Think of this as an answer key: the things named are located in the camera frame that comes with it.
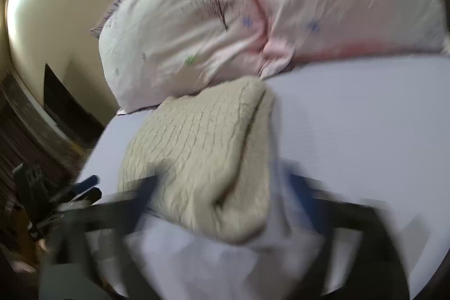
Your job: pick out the beige knitted sweater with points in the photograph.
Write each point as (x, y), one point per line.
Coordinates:
(197, 152)

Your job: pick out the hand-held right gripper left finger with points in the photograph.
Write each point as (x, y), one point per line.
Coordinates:
(139, 192)

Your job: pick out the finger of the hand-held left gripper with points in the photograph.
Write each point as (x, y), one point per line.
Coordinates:
(92, 196)
(86, 181)

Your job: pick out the lavender bed sheet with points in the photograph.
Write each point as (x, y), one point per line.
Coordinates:
(351, 124)

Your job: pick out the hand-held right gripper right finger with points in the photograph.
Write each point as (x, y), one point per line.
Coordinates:
(303, 188)

